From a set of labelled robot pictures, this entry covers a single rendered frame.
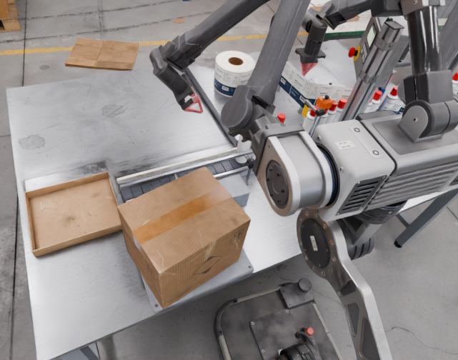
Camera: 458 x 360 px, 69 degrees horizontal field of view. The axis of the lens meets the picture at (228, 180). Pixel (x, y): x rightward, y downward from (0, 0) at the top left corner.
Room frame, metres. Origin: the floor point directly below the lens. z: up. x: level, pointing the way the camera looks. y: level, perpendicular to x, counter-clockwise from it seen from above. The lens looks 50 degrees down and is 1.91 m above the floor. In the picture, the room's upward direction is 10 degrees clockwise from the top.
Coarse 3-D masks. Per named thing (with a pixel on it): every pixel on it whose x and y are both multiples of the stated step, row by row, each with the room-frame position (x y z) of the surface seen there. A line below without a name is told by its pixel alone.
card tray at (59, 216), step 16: (96, 176) 0.78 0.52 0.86; (32, 192) 0.66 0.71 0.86; (48, 192) 0.68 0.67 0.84; (64, 192) 0.70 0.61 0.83; (80, 192) 0.71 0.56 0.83; (96, 192) 0.73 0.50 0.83; (112, 192) 0.74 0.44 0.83; (32, 208) 0.61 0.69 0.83; (48, 208) 0.62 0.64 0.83; (64, 208) 0.63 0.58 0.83; (80, 208) 0.64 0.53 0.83; (96, 208) 0.66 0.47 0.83; (112, 208) 0.67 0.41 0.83; (32, 224) 0.54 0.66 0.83; (48, 224) 0.55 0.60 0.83; (64, 224) 0.57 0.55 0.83; (80, 224) 0.58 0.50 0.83; (96, 224) 0.59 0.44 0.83; (112, 224) 0.60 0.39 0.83; (32, 240) 0.48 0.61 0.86; (48, 240) 0.50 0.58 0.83; (64, 240) 0.51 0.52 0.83; (80, 240) 0.51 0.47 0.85
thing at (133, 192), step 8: (208, 160) 0.96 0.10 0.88; (232, 160) 0.98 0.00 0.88; (208, 168) 0.91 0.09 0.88; (216, 168) 0.92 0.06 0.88; (224, 168) 0.93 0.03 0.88; (232, 168) 0.94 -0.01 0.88; (168, 176) 0.84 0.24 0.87; (120, 184) 0.75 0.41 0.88; (144, 184) 0.77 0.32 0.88; (152, 184) 0.78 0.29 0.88; (160, 184) 0.79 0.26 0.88; (128, 192) 0.72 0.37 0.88; (136, 192) 0.73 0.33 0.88; (144, 192) 0.73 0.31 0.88
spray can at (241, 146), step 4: (240, 136) 0.98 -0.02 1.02; (240, 140) 0.98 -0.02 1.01; (240, 144) 0.98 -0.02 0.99; (244, 144) 0.97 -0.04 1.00; (248, 144) 0.98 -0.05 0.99; (240, 148) 0.97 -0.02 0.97; (244, 148) 0.97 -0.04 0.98; (248, 148) 0.98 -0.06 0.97; (240, 152) 0.97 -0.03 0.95; (244, 156) 0.97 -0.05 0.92; (236, 160) 0.98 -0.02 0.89; (240, 160) 0.97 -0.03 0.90; (244, 160) 0.98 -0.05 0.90
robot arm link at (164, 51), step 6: (168, 42) 0.92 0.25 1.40; (156, 48) 0.98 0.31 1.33; (162, 48) 0.91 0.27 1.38; (168, 48) 0.89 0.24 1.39; (150, 54) 0.97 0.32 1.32; (156, 54) 0.95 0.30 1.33; (162, 54) 0.90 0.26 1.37; (168, 54) 0.89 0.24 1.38; (168, 60) 0.89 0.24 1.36; (174, 66) 0.90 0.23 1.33; (180, 66) 0.92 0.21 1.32
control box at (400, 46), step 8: (392, 16) 1.20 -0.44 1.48; (400, 16) 1.21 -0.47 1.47; (368, 24) 1.23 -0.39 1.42; (376, 24) 1.15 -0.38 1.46; (368, 32) 1.19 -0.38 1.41; (376, 40) 1.08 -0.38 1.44; (400, 40) 1.08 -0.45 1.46; (408, 40) 1.07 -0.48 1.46; (360, 48) 1.20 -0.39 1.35; (368, 48) 1.12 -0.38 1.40; (400, 48) 1.07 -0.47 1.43; (360, 56) 1.16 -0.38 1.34; (392, 56) 1.08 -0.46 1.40; (400, 56) 1.08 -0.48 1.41; (360, 64) 1.12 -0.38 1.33; (392, 64) 1.07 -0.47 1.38; (360, 72) 1.08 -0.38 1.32; (384, 72) 1.07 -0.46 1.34; (376, 80) 1.08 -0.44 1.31; (384, 80) 1.07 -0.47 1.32
